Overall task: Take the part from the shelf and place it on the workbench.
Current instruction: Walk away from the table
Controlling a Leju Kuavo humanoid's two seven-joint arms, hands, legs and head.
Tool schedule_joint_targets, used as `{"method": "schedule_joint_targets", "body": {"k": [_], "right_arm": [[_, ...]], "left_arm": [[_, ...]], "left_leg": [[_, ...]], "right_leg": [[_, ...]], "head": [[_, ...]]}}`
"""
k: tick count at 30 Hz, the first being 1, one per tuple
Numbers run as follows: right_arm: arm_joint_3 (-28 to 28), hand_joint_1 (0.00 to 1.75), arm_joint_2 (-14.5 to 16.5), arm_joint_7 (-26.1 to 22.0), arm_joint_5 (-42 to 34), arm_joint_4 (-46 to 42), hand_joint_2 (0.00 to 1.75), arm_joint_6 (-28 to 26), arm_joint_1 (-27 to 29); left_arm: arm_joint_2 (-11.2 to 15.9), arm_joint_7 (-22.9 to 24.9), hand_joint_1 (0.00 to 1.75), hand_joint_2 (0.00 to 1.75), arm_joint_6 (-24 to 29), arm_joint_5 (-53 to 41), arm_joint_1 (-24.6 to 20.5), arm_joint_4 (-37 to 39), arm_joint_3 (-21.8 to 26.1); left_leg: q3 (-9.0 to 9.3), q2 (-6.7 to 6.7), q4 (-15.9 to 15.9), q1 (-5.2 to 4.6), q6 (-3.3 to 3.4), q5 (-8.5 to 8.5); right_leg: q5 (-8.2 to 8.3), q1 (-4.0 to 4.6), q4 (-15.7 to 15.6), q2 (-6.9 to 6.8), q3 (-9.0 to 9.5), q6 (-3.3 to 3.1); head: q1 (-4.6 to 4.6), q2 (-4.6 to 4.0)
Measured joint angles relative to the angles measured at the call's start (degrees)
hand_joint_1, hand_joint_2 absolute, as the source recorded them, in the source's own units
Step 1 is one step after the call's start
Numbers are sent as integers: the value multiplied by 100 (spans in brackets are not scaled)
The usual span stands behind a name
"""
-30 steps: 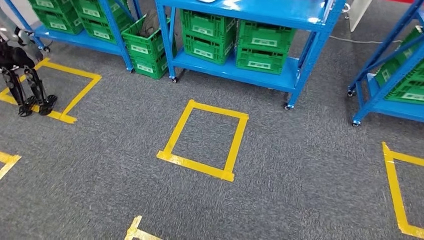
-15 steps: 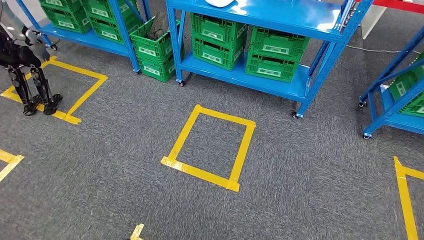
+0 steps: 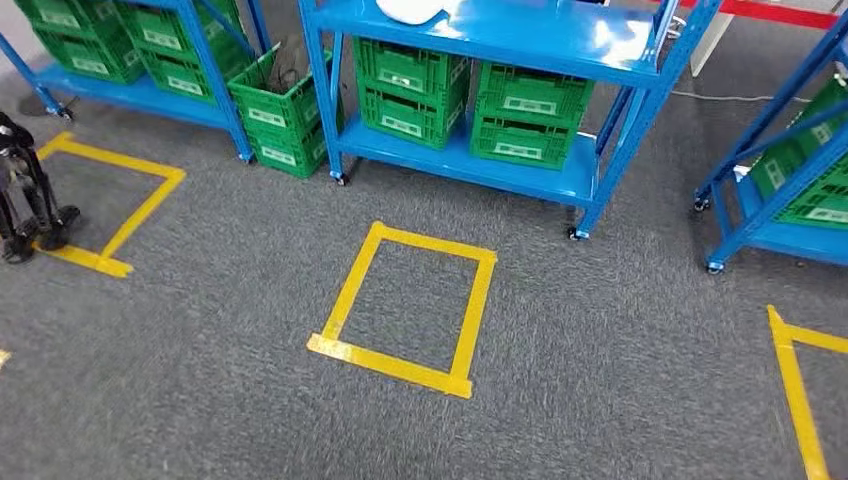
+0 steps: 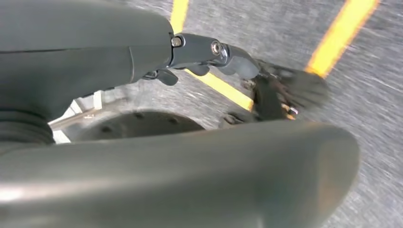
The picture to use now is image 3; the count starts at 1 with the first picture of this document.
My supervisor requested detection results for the white floor cable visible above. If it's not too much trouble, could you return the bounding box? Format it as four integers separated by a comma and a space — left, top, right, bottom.
672, 89, 813, 105

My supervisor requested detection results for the blue metal shelf rack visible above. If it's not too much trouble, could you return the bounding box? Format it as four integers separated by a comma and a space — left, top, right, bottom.
0, 0, 273, 164
693, 13, 848, 275
296, 0, 723, 241

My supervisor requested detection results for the red barrier belt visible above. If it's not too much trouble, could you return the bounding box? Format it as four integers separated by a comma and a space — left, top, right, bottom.
652, 0, 841, 31

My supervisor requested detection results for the black humanoid robot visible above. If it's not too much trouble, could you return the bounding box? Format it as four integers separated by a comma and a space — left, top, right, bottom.
0, 111, 82, 266

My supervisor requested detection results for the white plastic panel part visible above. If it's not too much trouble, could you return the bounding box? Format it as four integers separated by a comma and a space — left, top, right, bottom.
375, 0, 452, 26

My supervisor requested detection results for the white desk panel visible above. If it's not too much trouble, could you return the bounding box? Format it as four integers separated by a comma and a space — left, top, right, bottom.
690, 13, 735, 78

